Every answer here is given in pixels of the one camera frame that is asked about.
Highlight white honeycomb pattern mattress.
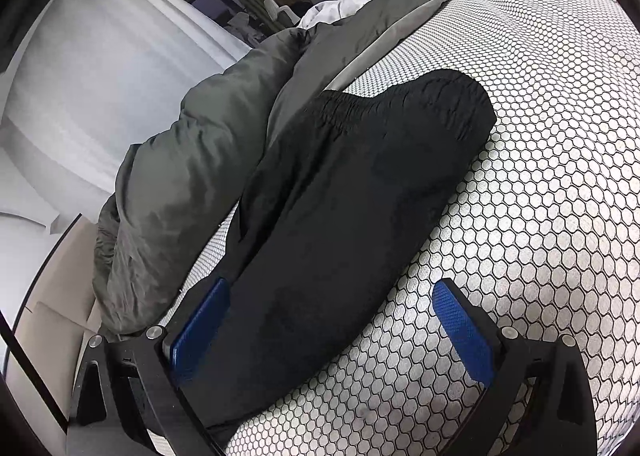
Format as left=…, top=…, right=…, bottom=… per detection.
left=150, top=0, right=640, bottom=456

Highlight grey duvet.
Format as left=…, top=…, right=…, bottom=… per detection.
left=92, top=0, right=458, bottom=337

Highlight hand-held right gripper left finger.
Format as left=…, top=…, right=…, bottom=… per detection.
left=67, top=277, right=236, bottom=456

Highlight white bed sheet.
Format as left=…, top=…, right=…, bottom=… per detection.
left=299, top=0, right=371, bottom=29

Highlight beige padded headboard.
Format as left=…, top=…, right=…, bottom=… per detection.
left=10, top=216, right=121, bottom=437

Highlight black pants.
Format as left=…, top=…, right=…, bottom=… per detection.
left=177, top=68, right=497, bottom=449

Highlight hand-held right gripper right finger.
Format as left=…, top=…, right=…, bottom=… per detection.
left=415, top=277, right=599, bottom=456

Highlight white chair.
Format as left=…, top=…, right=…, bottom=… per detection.
left=262, top=0, right=297, bottom=20

